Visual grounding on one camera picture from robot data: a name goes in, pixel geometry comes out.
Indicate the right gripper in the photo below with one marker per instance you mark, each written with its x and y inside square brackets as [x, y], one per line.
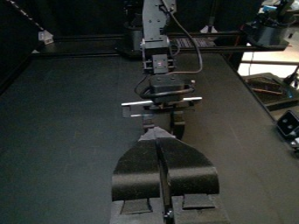
[166, 87]

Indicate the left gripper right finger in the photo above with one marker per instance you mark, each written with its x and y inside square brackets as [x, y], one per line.
[191, 172]

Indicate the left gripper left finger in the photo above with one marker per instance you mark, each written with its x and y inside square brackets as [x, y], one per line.
[137, 172]

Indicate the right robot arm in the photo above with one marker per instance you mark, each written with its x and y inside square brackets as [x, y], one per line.
[155, 29]

